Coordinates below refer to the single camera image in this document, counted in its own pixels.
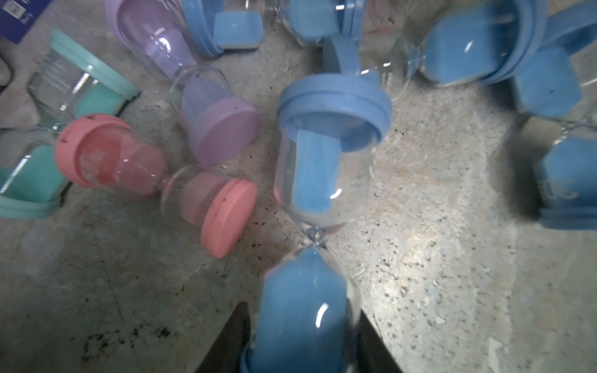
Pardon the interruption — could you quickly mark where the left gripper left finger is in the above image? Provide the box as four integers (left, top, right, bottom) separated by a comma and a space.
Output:
195, 302, 251, 373

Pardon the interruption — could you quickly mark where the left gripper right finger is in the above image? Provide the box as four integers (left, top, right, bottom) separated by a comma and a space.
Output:
356, 312, 403, 373

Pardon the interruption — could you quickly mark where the blue hourglass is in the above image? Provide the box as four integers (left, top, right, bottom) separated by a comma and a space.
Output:
182, 0, 366, 58
239, 73, 393, 372
358, 0, 549, 101

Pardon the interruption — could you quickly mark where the pink hourglass lying middle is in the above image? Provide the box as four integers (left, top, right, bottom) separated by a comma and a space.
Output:
54, 113, 257, 258

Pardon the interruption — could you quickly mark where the green hourglass lying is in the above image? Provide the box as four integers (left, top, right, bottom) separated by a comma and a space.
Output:
1, 30, 140, 220

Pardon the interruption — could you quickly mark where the purple hourglass lying middle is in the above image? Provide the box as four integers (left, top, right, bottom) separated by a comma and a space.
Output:
104, 0, 263, 166

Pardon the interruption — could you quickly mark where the blue hourglass right edge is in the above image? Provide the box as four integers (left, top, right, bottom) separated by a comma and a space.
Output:
511, 1, 596, 231

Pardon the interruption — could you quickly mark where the blue card box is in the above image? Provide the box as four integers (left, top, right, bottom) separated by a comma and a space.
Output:
0, 0, 51, 44

